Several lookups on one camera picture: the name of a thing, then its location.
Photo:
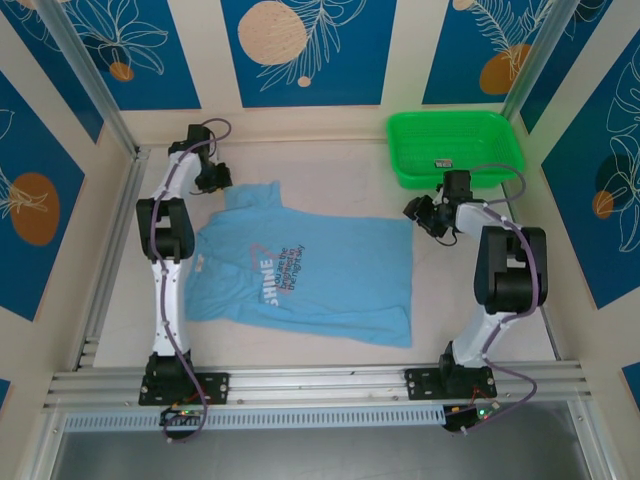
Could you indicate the light blue printed t-shirt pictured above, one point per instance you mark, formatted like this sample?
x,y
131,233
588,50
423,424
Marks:
x,y
325,270

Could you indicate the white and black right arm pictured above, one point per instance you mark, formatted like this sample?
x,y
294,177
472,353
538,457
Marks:
x,y
510,270

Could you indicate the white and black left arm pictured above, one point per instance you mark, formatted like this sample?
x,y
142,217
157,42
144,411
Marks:
x,y
167,320

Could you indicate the small label sticker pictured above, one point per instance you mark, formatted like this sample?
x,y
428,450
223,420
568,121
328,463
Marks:
x,y
443,163

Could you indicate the green plastic basket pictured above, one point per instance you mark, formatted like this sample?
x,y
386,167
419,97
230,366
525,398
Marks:
x,y
425,145

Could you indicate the aluminium side rail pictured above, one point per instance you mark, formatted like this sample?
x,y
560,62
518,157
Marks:
x,y
112,260

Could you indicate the aluminium frame post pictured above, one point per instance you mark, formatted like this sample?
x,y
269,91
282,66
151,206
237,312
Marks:
x,y
85,70
537,55

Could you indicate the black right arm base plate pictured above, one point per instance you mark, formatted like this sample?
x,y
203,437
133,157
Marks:
x,y
417,382

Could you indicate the aluminium mounting rail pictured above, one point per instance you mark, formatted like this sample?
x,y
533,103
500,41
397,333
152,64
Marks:
x,y
320,382

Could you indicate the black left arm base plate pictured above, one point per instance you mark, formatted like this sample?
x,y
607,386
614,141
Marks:
x,y
217,387

